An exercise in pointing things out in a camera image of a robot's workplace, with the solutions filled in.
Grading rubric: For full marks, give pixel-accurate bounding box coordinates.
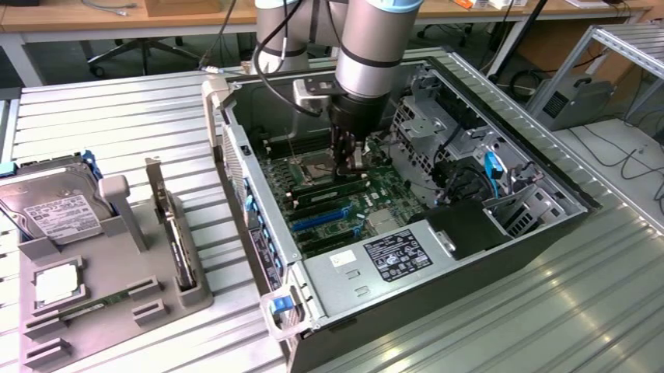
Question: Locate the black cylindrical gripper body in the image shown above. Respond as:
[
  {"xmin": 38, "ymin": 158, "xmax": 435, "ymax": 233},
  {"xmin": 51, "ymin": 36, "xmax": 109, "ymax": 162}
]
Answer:
[{"xmin": 327, "ymin": 94, "xmax": 389, "ymax": 138}]

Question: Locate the black open PC case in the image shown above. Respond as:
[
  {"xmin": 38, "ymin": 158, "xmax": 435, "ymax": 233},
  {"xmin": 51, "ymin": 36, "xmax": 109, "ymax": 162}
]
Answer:
[{"xmin": 201, "ymin": 54, "xmax": 603, "ymax": 373}]

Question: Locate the silver CPU chip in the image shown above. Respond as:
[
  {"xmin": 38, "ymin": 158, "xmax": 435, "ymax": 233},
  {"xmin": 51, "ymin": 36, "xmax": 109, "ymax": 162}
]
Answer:
[{"xmin": 34, "ymin": 267, "xmax": 87, "ymax": 307}]

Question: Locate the grey metal box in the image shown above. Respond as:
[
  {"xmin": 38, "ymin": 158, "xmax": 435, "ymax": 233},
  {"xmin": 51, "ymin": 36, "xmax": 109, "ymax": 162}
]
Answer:
[{"xmin": 539, "ymin": 76, "xmax": 620, "ymax": 132}]

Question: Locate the black wire bundle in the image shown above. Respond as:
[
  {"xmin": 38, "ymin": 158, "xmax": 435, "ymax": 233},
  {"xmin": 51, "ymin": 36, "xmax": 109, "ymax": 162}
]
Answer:
[{"xmin": 431, "ymin": 159, "xmax": 498, "ymax": 204}]

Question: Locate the grey plastic parts rack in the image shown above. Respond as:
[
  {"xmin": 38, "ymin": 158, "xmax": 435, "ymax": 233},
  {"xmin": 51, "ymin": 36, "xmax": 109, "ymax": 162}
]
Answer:
[{"xmin": 18, "ymin": 174, "xmax": 214, "ymax": 370}]

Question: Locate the brown cardboard box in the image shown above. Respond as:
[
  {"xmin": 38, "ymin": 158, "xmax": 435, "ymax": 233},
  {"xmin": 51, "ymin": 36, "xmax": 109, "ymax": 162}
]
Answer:
[{"xmin": 145, "ymin": 0, "xmax": 222, "ymax": 18}]

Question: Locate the black graphics card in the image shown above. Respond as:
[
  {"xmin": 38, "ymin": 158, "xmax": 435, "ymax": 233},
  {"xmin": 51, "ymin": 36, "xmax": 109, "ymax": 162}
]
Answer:
[{"xmin": 144, "ymin": 156, "xmax": 202, "ymax": 291}]

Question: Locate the silver power supply unit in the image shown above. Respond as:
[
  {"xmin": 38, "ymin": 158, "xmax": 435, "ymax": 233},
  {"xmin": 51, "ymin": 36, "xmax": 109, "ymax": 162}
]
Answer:
[{"xmin": 304, "ymin": 221, "xmax": 459, "ymax": 318}]

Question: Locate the black camera cable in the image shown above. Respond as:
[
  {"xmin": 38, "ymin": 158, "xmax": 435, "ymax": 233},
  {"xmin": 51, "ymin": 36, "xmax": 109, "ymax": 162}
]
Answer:
[{"xmin": 253, "ymin": 0, "xmax": 324, "ymax": 117}]

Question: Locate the blue expansion slot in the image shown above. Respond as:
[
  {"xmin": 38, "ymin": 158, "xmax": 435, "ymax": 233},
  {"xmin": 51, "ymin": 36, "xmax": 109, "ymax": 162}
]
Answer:
[{"xmin": 290, "ymin": 207, "xmax": 351, "ymax": 233}]

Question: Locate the CPU socket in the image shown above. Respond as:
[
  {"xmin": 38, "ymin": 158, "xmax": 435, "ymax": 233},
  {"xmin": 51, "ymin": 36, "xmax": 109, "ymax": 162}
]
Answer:
[{"xmin": 296, "ymin": 152, "xmax": 340, "ymax": 184}]

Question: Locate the black stand pole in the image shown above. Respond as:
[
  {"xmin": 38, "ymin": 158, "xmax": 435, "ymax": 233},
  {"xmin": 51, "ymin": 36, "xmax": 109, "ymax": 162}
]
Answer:
[{"xmin": 487, "ymin": 0, "xmax": 551, "ymax": 85}]

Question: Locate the aluminium frame table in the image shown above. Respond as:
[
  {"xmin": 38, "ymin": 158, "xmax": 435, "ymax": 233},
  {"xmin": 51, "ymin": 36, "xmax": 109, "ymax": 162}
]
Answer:
[{"xmin": 523, "ymin": 22, "xmax": 664, "ymax": 122}]

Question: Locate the green motherboard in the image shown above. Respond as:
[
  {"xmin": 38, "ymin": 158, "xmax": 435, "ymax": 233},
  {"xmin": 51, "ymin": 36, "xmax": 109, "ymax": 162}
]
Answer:
[{"xmin": 257, "ymin": 144, "xmax": 433, "ymax": 260}]

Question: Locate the hard disk in blue caddy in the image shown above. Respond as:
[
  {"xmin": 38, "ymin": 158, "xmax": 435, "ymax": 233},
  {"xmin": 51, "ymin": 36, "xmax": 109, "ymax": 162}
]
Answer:
[{"xmin": 0, "ymin": 150, "xmax": 119, "ymax": 246}]

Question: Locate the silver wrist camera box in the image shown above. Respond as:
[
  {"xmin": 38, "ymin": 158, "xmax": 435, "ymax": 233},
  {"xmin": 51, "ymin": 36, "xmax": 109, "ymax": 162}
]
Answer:
[{"xmin": 292, "ymin": 78, "xmax": 337, "ymax": 115}]

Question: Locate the blue wire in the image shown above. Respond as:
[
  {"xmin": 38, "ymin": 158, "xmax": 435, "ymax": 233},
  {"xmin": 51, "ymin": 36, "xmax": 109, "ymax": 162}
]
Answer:
[{"xmin": 483, "ymin": 150, "xmax": 508, "ymax": 200}]

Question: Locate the wooden desk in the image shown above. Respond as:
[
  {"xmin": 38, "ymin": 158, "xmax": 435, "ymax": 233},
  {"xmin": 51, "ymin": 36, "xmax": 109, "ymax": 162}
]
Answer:
[{"xmin": 0, "ymin": 0, "xmax": 261, "ymax": 87}]

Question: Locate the grey hanging cable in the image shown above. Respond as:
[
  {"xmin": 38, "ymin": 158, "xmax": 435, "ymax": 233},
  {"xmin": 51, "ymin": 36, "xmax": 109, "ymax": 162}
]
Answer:
[{"xmin": 200, "ymin": 0, "xmax": 238, "ymax": 75}]

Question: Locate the small silver heatsink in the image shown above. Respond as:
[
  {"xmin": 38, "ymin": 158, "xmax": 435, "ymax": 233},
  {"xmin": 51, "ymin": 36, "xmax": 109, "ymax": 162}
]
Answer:
[{"xmin": 367, "ymin": 212, "xmax": 404, "ymax": 232}]

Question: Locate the black plastic air shroud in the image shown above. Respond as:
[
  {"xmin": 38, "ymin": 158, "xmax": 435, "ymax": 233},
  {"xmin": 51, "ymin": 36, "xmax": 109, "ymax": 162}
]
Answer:
[{"xmin": 408, "ymin": 200, "xmax": 514, "ymax": 262}]

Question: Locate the silver disk bay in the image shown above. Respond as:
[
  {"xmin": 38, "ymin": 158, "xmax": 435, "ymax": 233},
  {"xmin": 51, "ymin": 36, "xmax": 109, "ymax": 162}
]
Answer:
[{"xmin": 482, "ymin": 182, "xmax": 591, "ymax": 239}]

